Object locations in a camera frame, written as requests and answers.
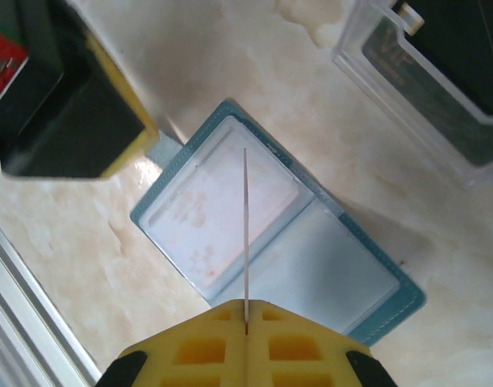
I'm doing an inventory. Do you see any white card with pink print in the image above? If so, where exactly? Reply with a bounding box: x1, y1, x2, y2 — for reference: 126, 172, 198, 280
148, 132, 300, 289

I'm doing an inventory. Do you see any black VIP card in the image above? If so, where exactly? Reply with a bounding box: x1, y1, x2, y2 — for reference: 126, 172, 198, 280
361, 18, 493, 167
403, 0, 493, 118

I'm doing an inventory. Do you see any teal leather card holder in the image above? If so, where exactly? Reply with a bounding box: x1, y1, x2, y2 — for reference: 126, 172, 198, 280
129, 100, 427, 348

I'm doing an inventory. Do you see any clear plastic card box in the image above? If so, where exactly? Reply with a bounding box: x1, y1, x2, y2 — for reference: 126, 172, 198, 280
332, 0, 493, 187

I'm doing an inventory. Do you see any thin white card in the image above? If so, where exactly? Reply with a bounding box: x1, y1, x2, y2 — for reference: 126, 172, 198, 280
241, 147, 252, 335

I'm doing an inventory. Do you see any aluminium mounting rail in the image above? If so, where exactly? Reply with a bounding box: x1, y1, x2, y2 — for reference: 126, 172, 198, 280
0, 213, 107, 387

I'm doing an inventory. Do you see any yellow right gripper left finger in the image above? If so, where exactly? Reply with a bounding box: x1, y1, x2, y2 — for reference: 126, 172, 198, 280
96, 300, 247, 387

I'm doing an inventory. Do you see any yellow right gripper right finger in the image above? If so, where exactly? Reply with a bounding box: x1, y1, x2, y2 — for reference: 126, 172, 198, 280
245, 300, 396, 387

